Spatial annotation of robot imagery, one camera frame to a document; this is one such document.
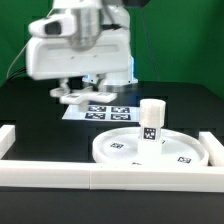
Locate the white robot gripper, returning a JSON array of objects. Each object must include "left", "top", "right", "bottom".
[{"left": 26, "top": 29, "right": 131, "bottom": 95}]

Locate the white cross-shaped table base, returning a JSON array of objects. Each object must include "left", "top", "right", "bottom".
[{"left": 50, "top": 87, "right": 117, "bottom": 111}]

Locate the white round table top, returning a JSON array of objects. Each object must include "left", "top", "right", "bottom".
[{"left": 92, "top": 127, "right": 209, "bottom": 167}]

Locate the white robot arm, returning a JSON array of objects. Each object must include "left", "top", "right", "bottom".
[{"left": 26, "top": 0, "right": 151, "bottom": 91}]

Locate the white marker sheet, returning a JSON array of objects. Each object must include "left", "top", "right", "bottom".
[{"left": 63, "top": 105, "right": 140, "bottom": 122}]

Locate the white left fence bar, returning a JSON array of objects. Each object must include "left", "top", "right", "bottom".
[{"left": 0, "top": 125, "right": 16, "bottom": 160}]

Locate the white fence bar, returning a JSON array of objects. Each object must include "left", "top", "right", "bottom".
[
  {"left": 198, "top": 132, "right": 224, "bottom": 167},
  {"left": 0, "top": 160, "right": 224, "bottom": 193},
  {"left": 0, "top": 125, "right": 16, "bottom": 160}
]

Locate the white front fence bar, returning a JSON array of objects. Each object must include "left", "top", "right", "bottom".
[{"left": 0, "top": 160, "right": 224, "bottom": 193}]

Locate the white right fence bar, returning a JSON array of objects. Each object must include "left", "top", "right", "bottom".
[{"left": 198, "top": 132, "right": 224, "bottom": 167}]

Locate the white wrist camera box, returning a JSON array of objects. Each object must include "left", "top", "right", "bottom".
[{"left": 28, "top": 14, "right": 77, "bottom": 38}]

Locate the black cable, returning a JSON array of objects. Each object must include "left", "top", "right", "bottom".
[{"left": 5, "top": 68, "right": 29, "bottom": 83}]

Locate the white cable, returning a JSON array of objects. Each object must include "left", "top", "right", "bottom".
[{"left": 5, "top": 43, "right": 29, "bottom": 80}]

